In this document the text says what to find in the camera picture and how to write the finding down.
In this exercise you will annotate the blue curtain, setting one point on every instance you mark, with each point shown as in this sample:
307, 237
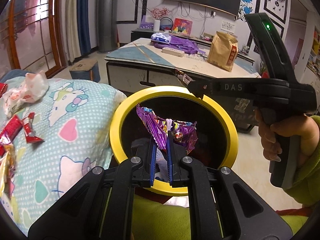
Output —
83, 17

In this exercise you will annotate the wooden glass sliding door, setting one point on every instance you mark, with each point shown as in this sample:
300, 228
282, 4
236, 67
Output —
52, 30

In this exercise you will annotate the white blue snack packet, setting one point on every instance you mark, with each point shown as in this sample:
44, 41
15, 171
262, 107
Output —
161, 38

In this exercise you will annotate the white paper notice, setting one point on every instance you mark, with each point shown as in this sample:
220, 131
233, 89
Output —
227, 27

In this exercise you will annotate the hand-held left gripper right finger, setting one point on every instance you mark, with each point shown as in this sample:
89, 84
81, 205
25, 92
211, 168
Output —
170, 160

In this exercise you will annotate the potted plant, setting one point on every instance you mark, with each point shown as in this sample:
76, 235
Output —
264, 73

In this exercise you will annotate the white power strip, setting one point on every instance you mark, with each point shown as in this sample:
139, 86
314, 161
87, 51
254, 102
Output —
173, 51

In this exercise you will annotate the colourful painting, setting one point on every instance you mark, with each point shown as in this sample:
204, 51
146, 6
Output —
182, 26

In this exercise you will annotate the person's right forearm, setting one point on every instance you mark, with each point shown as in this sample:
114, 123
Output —
310, 180

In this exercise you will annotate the grey floor air conditioner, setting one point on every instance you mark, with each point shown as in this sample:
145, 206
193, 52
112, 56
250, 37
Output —
107, 17

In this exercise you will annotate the purple bag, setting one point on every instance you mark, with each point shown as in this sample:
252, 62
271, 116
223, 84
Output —
185, 43

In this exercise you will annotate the person's green pants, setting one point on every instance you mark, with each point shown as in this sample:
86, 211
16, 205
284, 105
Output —
155, 217

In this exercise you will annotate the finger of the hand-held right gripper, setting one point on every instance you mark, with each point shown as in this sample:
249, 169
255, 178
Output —
202, 87

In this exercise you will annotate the brown paper bag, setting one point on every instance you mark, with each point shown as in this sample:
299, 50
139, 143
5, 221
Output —
221, 52

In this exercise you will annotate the blue grey sofa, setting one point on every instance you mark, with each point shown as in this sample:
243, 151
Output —
10, 75

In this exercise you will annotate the blue stool with brown top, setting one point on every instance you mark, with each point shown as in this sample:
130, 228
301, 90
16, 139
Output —
83, 67

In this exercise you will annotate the white wall socket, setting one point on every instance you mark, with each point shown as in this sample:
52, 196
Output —
213, 13

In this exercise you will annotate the purple box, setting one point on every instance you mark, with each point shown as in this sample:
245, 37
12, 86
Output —
147, 23

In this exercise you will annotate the white shelf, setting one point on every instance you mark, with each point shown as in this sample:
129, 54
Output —
315, 60

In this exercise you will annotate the beige curtain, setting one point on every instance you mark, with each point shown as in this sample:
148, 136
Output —
72, 17

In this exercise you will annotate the person's right hand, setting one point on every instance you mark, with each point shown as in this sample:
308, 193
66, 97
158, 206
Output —
267, 140

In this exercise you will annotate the round blue ornament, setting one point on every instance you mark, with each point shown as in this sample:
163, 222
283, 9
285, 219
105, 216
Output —
166, 24

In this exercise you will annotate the black yellow-rimmed trash bin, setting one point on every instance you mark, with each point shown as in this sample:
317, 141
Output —
120, 110

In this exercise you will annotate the cat print blanket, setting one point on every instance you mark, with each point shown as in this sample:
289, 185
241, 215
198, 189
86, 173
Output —
75, 100

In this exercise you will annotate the purple snack wrapper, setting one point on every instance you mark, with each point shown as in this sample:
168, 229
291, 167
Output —
150, 122

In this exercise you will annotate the red and white wrapper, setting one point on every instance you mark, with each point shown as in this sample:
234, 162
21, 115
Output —
31, 130

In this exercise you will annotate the white vase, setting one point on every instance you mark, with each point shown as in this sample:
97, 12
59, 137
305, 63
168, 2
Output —
156, 25

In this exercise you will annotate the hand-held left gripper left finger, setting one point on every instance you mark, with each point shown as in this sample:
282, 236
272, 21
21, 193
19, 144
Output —
152, 160

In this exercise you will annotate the coffee table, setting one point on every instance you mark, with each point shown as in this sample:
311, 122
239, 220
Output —
175, 65

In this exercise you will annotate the red snack packet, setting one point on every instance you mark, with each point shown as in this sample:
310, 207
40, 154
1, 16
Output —
12, 130

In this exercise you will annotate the white red-printed plastic bag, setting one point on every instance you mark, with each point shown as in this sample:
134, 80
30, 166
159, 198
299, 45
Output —
27, 87

